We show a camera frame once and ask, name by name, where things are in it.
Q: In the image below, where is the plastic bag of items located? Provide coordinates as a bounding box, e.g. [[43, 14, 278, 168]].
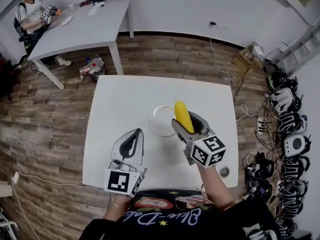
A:
[[79, 55, 106, 82]]

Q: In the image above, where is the cardboard box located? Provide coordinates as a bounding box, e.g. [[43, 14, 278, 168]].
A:
[[234, 46, 263, 73]]

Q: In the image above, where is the white square table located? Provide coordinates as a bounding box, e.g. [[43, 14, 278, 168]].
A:
[[82, 75, 240, 191]]

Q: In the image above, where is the green black helmet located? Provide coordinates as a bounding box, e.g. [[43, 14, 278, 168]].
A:
[[266, 71, 288, 90]]

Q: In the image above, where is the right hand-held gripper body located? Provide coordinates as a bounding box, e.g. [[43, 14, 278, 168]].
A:
[[183, 128, 227, 170]]

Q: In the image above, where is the gold bracelet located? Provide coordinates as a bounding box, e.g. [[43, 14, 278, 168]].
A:
[[111, 197, 126, 210]]

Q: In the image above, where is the black office chair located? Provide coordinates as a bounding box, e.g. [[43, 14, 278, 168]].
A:
[[0, 58, 21, 100]]

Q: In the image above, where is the long grey table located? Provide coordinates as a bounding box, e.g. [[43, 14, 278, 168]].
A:
[[27, 0, 133, 90]]

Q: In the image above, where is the small white plate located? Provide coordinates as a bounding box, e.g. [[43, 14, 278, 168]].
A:
[[60, 15, 74, 26]]

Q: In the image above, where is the metal ladder rack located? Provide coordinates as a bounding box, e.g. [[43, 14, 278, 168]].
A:
[[264, 16, 320, 75]]

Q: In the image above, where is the white paper sheet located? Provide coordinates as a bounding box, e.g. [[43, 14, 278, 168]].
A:
[[87, 3, 105, 16]]

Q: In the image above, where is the person's black printed t-shirt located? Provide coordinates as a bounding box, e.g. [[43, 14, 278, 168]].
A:
[[79, 188, 283, 240]]

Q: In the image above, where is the white round helmet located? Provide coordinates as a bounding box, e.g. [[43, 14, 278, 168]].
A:
[[283, 133, 312, 158]]

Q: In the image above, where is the tangle of black cables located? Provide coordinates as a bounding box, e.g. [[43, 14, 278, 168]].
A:
[[232, 58, 286, 217]]

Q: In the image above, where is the clear plate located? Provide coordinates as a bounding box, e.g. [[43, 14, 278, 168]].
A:
[[147, 105, 180, 138]]

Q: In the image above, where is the white device on box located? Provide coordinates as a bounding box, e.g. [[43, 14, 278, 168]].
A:
[[252, 45, 265, 57]]

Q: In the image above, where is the person's left forearm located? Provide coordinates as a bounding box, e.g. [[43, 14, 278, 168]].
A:
[[102, 193, 132, 222]]

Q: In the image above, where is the white grey helmet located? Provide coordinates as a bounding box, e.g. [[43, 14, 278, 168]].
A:
[[271, 87, 298, 115]]

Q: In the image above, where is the yellow banana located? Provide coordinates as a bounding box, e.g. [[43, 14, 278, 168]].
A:
[[174, 100, 195, 134]]

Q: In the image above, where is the person's right forearm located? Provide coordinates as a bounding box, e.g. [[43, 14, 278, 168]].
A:
[[196, 162, 237, 211]]

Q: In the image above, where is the row of black striped helmets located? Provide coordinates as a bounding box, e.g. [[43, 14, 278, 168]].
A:
[[274, 76, 313, 238]]

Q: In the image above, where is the black tray of gripper gear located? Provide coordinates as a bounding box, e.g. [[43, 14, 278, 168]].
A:
[[246, 180, 273, 200], [246, 152, 275, 179]]

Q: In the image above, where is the long white floor cable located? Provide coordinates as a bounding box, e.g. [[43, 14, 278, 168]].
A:
[[11, 181, 39, 240], [16, 173, 101, 190]]

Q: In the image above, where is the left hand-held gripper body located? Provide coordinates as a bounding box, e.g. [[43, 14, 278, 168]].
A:
[[103, 158, 148, 199]]

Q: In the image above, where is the white wall cable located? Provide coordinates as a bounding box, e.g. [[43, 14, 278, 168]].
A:
[[209, 25, 231, 85]]

